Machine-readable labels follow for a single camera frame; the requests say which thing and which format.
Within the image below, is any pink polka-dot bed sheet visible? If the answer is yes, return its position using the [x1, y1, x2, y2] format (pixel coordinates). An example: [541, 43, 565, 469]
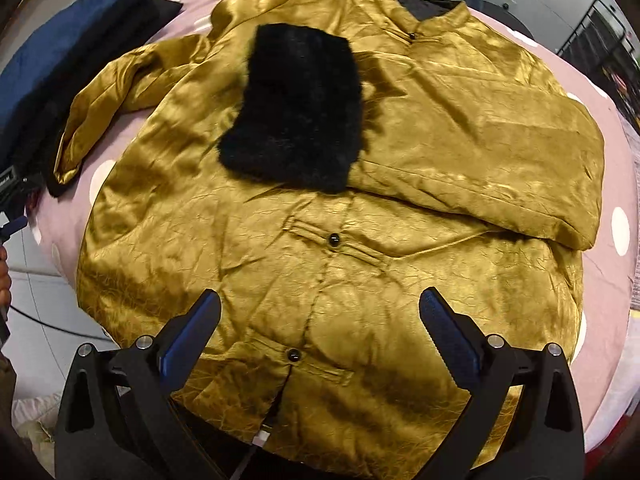
[30, 0, 640, 457]

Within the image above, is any black wire rack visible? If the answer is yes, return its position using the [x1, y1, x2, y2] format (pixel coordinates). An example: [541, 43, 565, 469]
[556, 0, 640, 128]

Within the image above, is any black folded garment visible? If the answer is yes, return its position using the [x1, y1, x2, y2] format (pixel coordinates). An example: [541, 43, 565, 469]
[10, 0, 184, 197]

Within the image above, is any gold satin jacket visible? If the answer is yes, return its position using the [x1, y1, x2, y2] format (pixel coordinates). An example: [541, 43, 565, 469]
[52, 0, 607, 480]

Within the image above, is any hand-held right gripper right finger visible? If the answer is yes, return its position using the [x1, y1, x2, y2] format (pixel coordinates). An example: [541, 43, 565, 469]
[419, 286, 586, 480]

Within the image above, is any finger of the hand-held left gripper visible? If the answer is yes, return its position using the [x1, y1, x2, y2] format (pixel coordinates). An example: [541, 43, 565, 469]
[0, 215, 29, 244]

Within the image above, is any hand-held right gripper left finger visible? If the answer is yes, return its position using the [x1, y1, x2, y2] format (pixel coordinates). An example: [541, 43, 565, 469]
[54, 289, 223, 480]

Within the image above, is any person's left hand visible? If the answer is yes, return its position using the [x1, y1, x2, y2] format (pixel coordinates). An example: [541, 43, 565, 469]
[0, 247, 13, 322]

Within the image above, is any navy blue folded garment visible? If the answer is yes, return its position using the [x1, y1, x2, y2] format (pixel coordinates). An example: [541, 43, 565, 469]
[0, 0, 162, 162]

